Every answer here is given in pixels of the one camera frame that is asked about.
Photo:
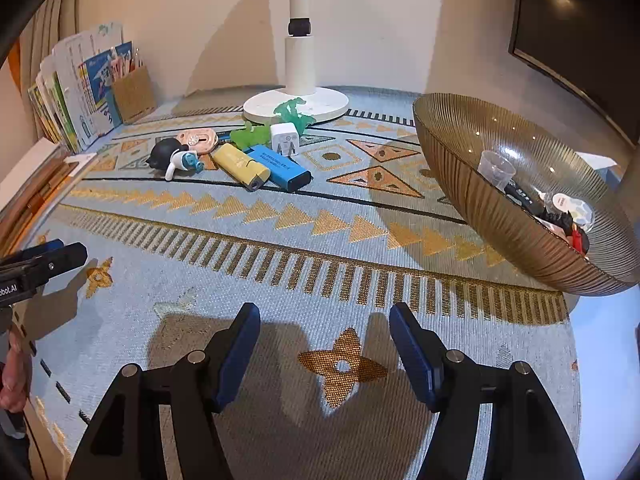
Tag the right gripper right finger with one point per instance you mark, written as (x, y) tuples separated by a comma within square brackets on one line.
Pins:
[(527, 438)]

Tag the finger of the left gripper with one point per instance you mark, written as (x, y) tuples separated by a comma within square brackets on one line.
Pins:
[(37, 251), (45, 267)]

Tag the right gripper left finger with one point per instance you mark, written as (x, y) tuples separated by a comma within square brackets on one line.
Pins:
[(123, 439)]

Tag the black-headed toy figure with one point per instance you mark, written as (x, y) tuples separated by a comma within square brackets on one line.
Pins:
[(169, 155)]

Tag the pink oval gadget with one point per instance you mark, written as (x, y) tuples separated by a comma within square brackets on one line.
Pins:
[(200, 140)]

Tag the yellow highlighter block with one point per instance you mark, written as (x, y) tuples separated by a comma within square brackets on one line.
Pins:
[(241, 167)]

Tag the red candy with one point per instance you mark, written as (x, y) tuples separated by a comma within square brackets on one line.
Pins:
[(579, 239)]

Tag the blue rectangular lighter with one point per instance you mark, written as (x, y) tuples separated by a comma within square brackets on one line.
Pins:
[(284, 172)]

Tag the white power adapter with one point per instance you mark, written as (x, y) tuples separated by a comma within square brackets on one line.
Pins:
[(284, 139)]

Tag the black rectangular case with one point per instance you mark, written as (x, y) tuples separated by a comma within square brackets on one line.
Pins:
[(532, 205)]

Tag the black knitted ball charm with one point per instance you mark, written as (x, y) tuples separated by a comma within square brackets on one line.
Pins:
[(558, 221)]

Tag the person left hand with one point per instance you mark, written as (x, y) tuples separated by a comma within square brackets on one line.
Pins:
[(17, 374)]

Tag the brown leather notebook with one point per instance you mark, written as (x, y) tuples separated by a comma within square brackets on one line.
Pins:
[(17, 214)]

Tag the orange white book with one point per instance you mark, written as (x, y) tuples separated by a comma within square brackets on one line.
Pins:
[(35, 169)]

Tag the standing booklets stack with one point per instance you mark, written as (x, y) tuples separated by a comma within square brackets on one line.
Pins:
[(73, 91)]

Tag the cork pen holder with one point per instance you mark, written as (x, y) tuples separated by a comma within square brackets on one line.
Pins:
[(134, 95)]

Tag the light green dinosaur toy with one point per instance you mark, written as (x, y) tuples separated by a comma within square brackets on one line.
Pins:
[(251, 135)]

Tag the dark green dinosaur toy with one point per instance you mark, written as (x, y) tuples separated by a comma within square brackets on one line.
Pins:
[(288, 112)]

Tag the clear plastic cup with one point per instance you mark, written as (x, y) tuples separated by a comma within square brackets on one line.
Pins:
[(496, 169)]

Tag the white desk lamp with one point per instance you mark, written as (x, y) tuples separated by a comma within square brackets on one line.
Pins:
[(322, 104)]

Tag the amber ribbed glass bowl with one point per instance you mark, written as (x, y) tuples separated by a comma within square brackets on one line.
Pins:
[(454, 130)]

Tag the black wall television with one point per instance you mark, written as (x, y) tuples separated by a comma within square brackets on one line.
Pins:
[(588, 47)]

